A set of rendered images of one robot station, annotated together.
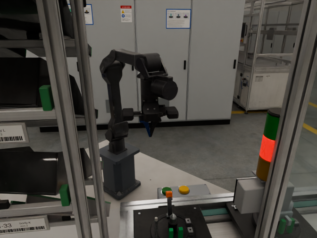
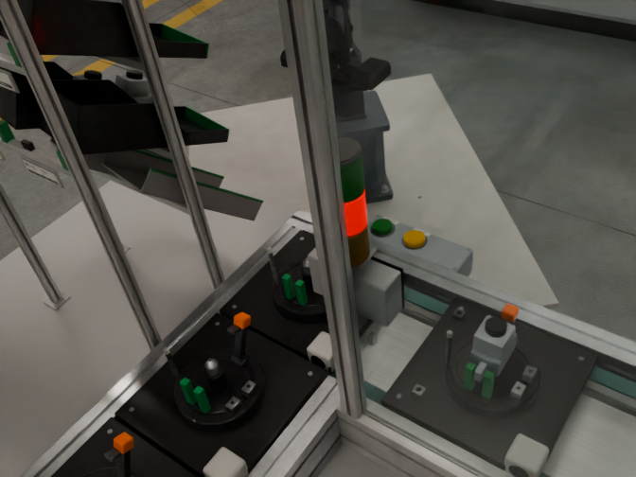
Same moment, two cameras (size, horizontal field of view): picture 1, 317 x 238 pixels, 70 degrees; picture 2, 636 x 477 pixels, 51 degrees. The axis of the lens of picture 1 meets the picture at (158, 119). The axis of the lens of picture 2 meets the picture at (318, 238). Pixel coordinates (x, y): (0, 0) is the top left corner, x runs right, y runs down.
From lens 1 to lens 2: 0.72 m
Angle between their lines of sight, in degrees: 45
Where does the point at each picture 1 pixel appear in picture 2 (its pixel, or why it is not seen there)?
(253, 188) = not seen: hidden behind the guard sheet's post
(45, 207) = (53, 163)
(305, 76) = (300, 103)
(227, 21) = not seen: outside the picture
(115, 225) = not seen: hidden behind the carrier
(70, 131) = (39, 94)
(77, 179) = (61, 145)
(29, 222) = (46, 172)
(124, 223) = (273, 241)
